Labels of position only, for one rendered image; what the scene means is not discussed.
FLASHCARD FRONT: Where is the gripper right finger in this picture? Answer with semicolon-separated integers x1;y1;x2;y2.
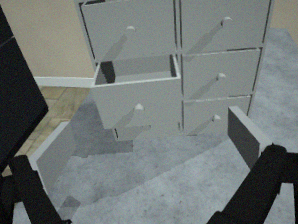
206;106;298;224

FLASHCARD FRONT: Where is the black nine-volt battery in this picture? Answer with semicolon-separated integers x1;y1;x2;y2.
64;219;73;224

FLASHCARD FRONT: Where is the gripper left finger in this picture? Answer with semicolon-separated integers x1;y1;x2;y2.
0;121;77;224

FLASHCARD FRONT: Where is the small grey chest of drawers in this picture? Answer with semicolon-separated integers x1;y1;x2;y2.
74;0;275;141

